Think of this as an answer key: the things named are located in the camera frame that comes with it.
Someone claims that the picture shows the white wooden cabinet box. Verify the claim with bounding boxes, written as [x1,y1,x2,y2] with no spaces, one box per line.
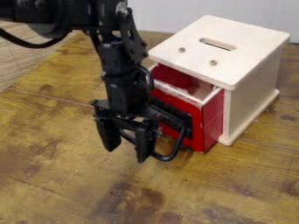
[150,15,290,145]

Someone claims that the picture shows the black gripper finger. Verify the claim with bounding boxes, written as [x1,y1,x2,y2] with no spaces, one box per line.
[135,128,159,163]
[95,116,122,151]

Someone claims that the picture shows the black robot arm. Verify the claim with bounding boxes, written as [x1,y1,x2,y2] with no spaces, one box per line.
[0,0,158,162]

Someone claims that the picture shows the red drawer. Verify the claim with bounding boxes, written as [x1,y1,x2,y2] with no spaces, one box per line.
[150,64,225,153]

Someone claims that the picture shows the black cable loop at arm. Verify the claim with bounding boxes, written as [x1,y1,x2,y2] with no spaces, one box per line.
[0,27,71,49]

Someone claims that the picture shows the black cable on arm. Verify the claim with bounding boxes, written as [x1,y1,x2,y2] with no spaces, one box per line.
[139,65,157,93]

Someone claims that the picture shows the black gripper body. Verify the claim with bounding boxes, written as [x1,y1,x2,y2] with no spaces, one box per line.
[91,66,155,131]

